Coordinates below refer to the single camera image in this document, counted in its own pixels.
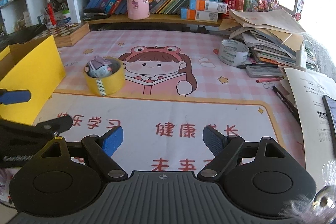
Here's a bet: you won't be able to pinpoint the white tape roll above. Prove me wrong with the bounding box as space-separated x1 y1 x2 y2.
218 39 249 66

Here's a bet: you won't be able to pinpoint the white charger with cable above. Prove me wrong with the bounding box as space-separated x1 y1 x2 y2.
297 42 307 68

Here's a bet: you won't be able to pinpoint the fuzzy grey sleeve cuff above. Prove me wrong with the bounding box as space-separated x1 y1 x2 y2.
278 160 336 224

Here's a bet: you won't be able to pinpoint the grey patterned sofa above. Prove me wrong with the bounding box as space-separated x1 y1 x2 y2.
299 31 336 73

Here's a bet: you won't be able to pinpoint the wooden chessboard box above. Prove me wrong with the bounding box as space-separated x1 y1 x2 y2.
34 22 90 48

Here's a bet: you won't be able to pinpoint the red upright books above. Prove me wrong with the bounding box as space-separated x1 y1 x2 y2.
223 0 246 20

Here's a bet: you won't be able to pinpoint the black pen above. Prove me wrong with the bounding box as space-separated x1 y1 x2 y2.
272 86 301 123
236 63 279 68

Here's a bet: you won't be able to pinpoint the colourful ornament bundle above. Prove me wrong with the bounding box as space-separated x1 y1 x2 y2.
244 0 279 12

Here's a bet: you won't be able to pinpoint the grey pencil case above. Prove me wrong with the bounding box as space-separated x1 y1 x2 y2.
246 66 284 78

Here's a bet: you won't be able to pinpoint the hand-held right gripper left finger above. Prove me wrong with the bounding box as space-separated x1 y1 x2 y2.
34 125 128 181

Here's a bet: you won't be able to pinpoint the pink checkered cloth desktop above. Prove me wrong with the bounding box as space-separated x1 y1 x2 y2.
0 29 326 182

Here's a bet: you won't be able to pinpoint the yellow cardboard box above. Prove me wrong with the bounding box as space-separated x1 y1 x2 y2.
0 35 66 125

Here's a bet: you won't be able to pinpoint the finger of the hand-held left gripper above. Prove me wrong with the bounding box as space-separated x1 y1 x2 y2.
0 116 73 138
0 89 31 105

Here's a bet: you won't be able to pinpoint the yellow tape roll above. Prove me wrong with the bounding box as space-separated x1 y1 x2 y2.
84 57 126 96

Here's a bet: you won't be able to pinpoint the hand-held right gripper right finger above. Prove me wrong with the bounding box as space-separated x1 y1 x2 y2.
197 125 292 181

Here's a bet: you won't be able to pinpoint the small grey toy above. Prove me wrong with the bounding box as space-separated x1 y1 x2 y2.
87 56 114 77

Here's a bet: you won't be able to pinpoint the black smartphone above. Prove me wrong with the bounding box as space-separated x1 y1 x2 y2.
322 95 336 143

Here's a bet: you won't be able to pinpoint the white paper sheets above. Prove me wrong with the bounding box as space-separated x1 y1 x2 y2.
284 68 336 188

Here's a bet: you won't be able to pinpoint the pile of papers and books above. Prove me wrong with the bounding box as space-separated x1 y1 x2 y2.
219 8 317 68

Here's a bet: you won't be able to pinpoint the red tasselled ornament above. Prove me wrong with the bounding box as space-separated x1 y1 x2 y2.
45 0 57 26

